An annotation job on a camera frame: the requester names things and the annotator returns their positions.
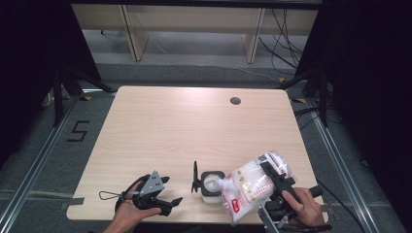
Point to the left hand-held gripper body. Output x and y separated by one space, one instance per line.
152 186

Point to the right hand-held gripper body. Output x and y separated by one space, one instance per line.
275 210

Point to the red and white sugar pouch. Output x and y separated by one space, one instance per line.
249 187

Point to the clear seasoning box black lid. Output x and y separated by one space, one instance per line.
212 195

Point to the person's right hand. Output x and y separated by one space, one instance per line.
307 210

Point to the person's left hand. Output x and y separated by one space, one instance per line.
128 216

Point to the person's dark clothing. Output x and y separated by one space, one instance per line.
200 229

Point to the grey round table grommet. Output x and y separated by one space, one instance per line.
235 101

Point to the black metal stand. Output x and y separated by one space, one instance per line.
58 97
323 97

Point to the black curtain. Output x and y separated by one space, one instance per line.
372 64
29 48

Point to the light wooden shelf unit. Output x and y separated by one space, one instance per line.
194 19

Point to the aluminium floor rail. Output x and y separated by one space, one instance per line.
35 161
343 168

